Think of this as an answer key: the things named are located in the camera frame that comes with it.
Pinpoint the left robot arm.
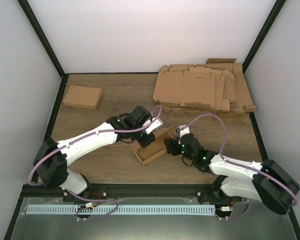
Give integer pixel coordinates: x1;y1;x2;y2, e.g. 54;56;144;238
31;105;163;202

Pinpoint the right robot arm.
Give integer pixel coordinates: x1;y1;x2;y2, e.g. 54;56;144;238
164;133;300;215

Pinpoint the folded brown cardboard box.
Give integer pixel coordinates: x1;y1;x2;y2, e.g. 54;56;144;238
62;85;103;110

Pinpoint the stack of flat cardboard sheets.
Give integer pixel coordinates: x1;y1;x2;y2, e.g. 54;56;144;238
152;58;257;122

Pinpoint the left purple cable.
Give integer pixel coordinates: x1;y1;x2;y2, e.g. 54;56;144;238
27;104;163;223

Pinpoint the purple cable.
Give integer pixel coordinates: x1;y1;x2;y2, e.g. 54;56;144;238
179;113;299;222
27;104;163;223

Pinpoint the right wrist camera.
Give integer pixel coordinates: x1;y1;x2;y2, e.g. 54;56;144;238
176;125;190;138

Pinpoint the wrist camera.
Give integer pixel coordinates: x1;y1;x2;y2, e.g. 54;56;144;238
176;125;190;138
145;118;164;135

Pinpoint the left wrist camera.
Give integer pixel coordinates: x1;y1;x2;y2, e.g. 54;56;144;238
145;118;164;135

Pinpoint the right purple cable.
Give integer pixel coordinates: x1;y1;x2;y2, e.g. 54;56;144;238
179;113;299;222

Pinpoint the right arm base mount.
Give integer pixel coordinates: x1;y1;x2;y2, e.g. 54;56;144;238
195;176;241;205

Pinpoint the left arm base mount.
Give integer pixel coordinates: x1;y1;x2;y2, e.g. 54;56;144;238
59;173;108;203

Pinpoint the black aluminium frame rail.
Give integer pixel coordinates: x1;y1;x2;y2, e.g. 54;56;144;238
22;182;286;204

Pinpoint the light blue slotted cable duct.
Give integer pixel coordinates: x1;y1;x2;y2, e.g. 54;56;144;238
26;204;216;216

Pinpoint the left black corner post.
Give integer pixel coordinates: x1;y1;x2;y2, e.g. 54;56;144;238
17;0;66;78

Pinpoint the black corner post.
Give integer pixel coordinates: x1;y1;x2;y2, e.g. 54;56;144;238
242;0;286;73
17;0;66;78

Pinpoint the right black corner post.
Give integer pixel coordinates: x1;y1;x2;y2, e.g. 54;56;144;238
242;0;286;73

